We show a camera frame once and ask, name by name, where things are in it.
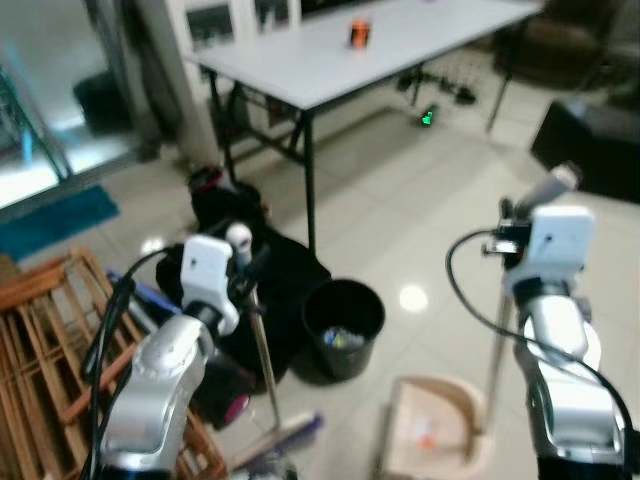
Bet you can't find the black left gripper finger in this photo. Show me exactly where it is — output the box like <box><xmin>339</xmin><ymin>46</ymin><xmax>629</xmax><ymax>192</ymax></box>
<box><xmin>240</xmin><ymin>245</ymin><xmax>273</xmax><ymax>293</ymax></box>

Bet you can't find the broom with wooden handle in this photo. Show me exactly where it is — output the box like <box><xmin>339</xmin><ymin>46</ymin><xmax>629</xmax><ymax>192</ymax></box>
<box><xmin>226</xmin><ymin>224</ymin><xmax>325</xmax><ymax>473</ymax></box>

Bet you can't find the beige long-handled dustpan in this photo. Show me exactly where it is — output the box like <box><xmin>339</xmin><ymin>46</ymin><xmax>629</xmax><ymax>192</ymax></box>
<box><xmin>378</xmin><ymin>162</ymin><xmax>583</xmax><ymax>480</ymax></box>

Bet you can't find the blue floor mat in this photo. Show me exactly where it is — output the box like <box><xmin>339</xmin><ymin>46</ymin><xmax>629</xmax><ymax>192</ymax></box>
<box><xmin>0</xmin><ymin>184</ymin><xmax>122</xmax><ymax>263</ymax></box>

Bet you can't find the black fabric bag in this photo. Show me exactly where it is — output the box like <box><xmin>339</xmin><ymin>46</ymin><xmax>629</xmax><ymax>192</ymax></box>
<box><xmin>158</xmin><ymin>164</ymin><xmax>333</xmax><ymax>385</ymax></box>

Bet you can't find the blue flat bar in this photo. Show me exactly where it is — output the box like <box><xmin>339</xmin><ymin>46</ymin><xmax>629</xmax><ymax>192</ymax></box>
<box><xmin>104</xmin><ymin>268</ymin><xmax>187</xmax><ymax>333</ymax></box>

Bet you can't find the black box stool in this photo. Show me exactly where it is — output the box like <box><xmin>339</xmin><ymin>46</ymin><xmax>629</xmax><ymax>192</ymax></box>
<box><xmin>529</xmin><ymin>97</ymin><xmax>640</xmax><ymax>203</ymax></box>

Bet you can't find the rubbish in waste bin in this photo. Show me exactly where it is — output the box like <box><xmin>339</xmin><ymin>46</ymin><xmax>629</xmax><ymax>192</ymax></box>
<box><xmin>321</xmin><ymin>323</ymin><xmax>368</xmax><ymax>352</ymax></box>

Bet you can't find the black object with pink end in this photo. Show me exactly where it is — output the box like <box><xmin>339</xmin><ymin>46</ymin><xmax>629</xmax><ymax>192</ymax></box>
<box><xmin>188</xmin><ymin>352</ymin><xmax>259</xmax><ymax>431</ymax></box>

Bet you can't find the black round waste bin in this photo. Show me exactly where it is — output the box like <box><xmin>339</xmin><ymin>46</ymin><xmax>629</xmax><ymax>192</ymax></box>
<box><xmin>302</xmin><ymin>278</ymin><xmax>387</xmax><ymax>383</ymax></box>

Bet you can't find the dark brown armchair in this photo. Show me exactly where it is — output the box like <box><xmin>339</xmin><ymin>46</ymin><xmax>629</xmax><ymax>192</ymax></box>
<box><xmin>494</xmin><ymin>0</ymin><xmax>640</xmax><ymax>93</ymax></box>

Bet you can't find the brown wooden rack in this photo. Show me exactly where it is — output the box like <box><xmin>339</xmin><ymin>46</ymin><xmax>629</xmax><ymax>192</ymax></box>
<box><xmin>0</xmin><ymin>246</ymin><xmax>229</xmax><ymax>480</ymax></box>

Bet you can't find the white folding table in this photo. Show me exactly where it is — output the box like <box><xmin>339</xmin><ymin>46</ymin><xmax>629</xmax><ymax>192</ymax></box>
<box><xmin>184</xmin><ymin>0</ymin><xmax>547</xmax><ymax>255</ymax></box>

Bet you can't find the orange can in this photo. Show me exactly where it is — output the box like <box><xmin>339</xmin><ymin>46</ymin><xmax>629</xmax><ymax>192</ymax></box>
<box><xmin>348</xmin><ymin>17</ymin><xmax>372</xmax><ymax>50</ymax></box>

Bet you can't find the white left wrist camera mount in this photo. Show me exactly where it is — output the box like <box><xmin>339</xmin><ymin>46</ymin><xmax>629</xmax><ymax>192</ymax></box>
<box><xmin>180</xmin><ymin>235</ymin><xmax>242</xmax><ymax>337</ymax></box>

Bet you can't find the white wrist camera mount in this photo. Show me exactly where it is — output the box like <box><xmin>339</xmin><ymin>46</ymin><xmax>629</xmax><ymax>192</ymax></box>
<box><xmin>180</xmin><ymin>235</ymin><xmax>242</xmax><ymax>337</ymax></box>
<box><xmin>506</xmin><ymin>205</ymin><xmax>599</xmax><ymax>298</ymax></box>

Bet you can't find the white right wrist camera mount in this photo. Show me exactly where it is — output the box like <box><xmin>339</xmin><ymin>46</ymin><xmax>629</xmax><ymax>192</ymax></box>
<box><xmin>506</xmin><ymin>205</ymin><xmax>599</xmax><ymax>298</ymax></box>

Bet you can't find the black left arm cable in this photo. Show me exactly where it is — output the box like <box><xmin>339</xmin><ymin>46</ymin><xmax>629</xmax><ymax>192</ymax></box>
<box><xmin>84</xmin><ymin>246</ymin><xmax>193</xmax><ymax>480</ymax></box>

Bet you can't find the black floor cable bundle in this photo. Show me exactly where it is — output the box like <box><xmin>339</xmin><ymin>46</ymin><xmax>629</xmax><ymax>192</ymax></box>
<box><xmin>394</xmin><ymin>62</ymin><xmax>480</xmax><ymax>107</ymax></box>

